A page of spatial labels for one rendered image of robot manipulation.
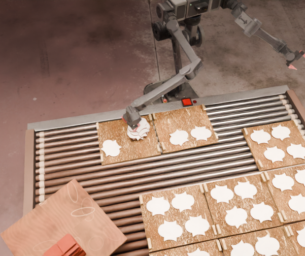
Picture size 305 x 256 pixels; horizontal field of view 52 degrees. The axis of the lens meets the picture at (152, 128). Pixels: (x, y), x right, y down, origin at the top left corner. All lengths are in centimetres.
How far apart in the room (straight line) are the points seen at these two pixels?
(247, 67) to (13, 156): 294
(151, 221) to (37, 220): 66
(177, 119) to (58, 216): 107
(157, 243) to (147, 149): 64
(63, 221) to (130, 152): 64
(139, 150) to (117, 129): 24
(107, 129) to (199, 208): 85
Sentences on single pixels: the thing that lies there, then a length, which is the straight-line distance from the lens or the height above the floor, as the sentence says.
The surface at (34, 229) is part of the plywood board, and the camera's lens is 195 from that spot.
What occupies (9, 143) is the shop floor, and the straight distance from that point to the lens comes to 361.
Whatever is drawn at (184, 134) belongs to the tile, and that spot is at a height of 95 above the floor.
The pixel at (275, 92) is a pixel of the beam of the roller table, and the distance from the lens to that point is 272.
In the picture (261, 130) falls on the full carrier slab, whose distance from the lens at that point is 240.
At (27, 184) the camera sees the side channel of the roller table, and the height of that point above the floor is 95.
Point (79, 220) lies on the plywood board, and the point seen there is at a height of 104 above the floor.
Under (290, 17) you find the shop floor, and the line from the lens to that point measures 527.
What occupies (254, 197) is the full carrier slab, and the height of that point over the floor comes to 94.
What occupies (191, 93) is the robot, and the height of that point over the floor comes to 24.
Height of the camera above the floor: 280
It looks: 55 degrees down
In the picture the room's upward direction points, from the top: 1 degrees clockwise
